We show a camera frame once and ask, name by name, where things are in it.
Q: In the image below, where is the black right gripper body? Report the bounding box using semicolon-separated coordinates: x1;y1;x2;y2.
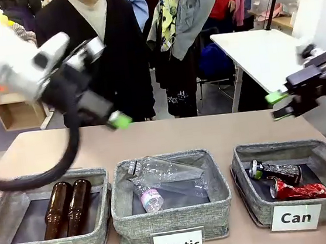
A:
281;49;326;119

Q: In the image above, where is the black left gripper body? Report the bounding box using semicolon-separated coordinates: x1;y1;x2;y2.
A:
45;61;117;132

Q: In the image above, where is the black drink can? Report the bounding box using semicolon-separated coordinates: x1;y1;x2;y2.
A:
248;154;304;191

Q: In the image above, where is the large clear plastic bottle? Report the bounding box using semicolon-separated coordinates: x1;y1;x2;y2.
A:
125;149;211;206

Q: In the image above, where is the crushed red drink can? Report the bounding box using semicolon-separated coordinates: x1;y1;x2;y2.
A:
268;171;326;205

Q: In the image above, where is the small pink-label plastic bottle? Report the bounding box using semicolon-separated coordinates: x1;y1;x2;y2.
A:
132;179;166;215

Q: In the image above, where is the grey fabric basket Can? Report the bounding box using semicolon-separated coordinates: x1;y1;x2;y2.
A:
227;134;326;232

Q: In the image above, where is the grey fabric basket Plastic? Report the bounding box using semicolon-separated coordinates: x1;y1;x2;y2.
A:
105;146;237;244

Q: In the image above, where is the white Can label sign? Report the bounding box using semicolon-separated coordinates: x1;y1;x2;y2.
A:
267;200;325;235

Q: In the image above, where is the grey fabric basket Bottle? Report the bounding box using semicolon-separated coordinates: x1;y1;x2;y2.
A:
0;165;118;244

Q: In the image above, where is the white folding table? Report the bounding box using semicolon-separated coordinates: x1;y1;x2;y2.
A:
208;22;318;115

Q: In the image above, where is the person in black cardigan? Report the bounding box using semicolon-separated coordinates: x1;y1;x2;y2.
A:
31;0;158;133

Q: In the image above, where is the blue chair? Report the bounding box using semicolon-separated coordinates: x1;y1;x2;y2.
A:
193;25;241;97

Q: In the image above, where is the open wooden box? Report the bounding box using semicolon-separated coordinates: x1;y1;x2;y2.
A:
0;87;50;133

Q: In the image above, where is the brown glass bottle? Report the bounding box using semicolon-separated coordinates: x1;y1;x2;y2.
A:
37;180;80;241
60;177;98;238

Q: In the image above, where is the person in grey cardigan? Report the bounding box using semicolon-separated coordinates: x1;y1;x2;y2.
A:
141;0;234;122

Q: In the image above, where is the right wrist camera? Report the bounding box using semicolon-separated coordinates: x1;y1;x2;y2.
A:
294;42;326;68

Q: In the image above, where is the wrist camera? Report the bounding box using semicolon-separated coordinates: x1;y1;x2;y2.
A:
294;42;326;68
61;35;109;74

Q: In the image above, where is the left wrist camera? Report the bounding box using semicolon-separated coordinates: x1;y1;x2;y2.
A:
61;35;109;74

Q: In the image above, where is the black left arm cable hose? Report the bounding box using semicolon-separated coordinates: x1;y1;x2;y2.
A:
0;106;92;194

